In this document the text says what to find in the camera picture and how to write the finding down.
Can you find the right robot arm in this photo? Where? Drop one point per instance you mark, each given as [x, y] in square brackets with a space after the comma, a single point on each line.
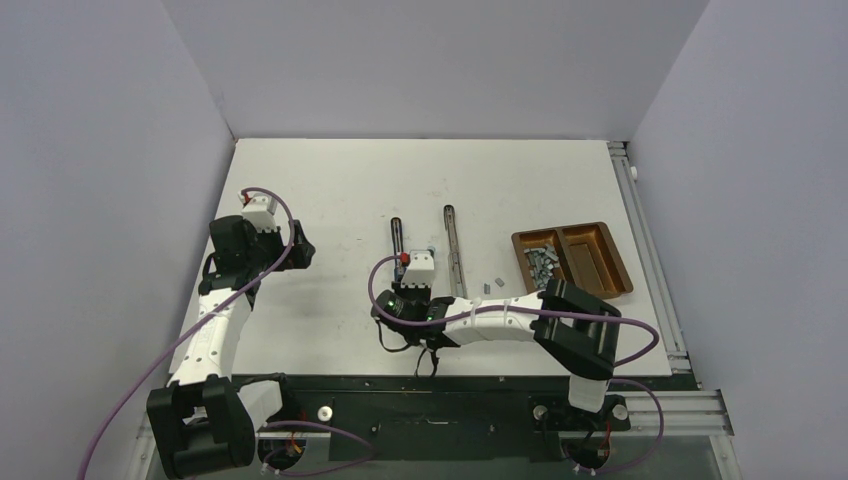
[559, 319]

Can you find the blue stapler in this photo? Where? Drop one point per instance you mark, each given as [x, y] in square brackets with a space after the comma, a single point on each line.
[396, 231]

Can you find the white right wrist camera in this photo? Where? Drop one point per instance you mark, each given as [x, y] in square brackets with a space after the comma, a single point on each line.
[419, 269]

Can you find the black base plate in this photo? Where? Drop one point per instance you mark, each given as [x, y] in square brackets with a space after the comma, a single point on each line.
[396, 418]

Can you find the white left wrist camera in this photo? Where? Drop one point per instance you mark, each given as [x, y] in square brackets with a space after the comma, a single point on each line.
[259, 211]

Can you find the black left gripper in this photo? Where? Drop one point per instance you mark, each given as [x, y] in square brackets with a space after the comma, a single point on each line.
[300, 252]

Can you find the silver black stapler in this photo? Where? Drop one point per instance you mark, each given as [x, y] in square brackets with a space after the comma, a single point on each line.
[456, 274]

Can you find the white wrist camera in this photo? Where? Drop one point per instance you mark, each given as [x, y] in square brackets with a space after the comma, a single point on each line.
[419, 269]
[259, 211]

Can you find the brown plastic divided tray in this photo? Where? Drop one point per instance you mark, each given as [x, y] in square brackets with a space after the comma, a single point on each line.
[589, 257]

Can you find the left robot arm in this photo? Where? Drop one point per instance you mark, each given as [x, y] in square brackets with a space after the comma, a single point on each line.
[212, 331]

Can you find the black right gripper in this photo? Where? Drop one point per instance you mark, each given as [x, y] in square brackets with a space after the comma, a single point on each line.
[427, 293]

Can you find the aluminium frame rail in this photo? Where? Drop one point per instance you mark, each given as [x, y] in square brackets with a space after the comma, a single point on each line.
[345, 191]

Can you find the pile of grey staples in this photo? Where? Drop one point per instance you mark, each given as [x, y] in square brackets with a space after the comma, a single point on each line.
[544, 264]

